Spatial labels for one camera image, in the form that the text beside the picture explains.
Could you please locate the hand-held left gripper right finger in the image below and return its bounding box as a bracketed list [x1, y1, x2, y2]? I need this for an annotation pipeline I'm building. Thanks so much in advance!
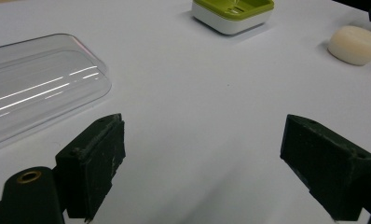
[280, 114, 371, 222]

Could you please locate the green and white soap dish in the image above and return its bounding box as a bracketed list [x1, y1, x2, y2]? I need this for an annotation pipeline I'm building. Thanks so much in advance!
[191, 0, 275, 35]

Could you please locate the clear plastic lid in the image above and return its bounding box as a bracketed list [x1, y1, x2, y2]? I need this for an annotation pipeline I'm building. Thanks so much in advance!
[0, 33, 113, 150]

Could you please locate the cream soap bar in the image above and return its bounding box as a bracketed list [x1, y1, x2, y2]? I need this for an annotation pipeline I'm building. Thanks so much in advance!
[326, 25, 371, 66]

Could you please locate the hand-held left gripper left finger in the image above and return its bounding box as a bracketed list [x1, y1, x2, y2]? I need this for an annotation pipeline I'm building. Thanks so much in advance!
[55, 113, 127, 223]

